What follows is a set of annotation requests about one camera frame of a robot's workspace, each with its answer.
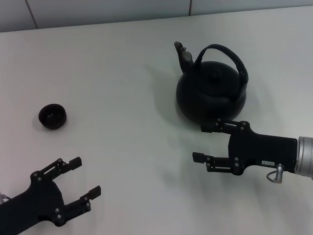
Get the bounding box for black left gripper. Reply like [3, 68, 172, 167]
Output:
[0, 157, 102, 235]

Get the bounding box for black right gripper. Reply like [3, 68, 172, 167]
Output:
[192, 119, 298, 176]

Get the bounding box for black round teapot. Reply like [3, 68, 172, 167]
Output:
[174, 41, 249, 124]

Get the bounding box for small dark teacup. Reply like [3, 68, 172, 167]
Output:
[38, 104, 67, 129]

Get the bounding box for right gripper connector cable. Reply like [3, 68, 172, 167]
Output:
[266, 164, 284, 184]

